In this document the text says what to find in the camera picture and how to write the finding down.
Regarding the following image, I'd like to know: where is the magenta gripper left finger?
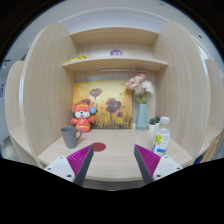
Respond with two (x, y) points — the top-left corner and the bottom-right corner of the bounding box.
(45, 145), (94, 186)

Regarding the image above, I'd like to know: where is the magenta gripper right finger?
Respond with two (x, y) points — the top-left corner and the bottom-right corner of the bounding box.
(134, 145), (182, 184)

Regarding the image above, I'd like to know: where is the clear plastic water bottle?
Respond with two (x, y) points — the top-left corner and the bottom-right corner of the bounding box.
(152, 116), (171, 156)

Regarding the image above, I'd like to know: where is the red round coaster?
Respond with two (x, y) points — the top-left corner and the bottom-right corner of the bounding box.
(93, 142), (106, 152)

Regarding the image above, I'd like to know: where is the grey ceramic mug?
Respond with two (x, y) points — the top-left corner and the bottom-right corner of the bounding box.
(61, 126), (82, 149)

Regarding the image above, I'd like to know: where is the small potted succulent front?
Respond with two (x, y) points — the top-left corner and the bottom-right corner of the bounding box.
(149, 118), (156, 132)

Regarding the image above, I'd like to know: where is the small potted succulent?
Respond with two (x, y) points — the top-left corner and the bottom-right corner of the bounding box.
(149, 118), (156, 132)
(155, 116), (160, 128)

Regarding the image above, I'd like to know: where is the light blue vase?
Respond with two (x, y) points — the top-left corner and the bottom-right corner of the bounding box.
(136, 104), (148, 131)

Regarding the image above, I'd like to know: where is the small potted succulent back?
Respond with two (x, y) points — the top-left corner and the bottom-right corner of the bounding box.
(155, 116), (160, 128)

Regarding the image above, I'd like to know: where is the red plush toy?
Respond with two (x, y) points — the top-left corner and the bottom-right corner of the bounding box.
(70, 102), (96, 133)

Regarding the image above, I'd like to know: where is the yellow poppy flower painting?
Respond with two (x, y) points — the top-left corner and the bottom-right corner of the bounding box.
(73, 80), (132, 129)

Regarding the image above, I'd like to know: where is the pink white flower bouquet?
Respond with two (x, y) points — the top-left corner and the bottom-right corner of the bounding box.
(125, 73), (154, 104)

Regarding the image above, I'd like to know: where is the light wood shelf unit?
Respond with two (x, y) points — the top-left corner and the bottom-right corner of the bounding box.
(4, 20), (224, 183)

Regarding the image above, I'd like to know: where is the yellow object on shelf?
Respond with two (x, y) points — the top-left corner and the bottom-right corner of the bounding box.
(69, 55), (86, 62)

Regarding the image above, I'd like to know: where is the purple round object on shelf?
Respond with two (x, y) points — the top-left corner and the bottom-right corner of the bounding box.
(110, 49), (123, 56)

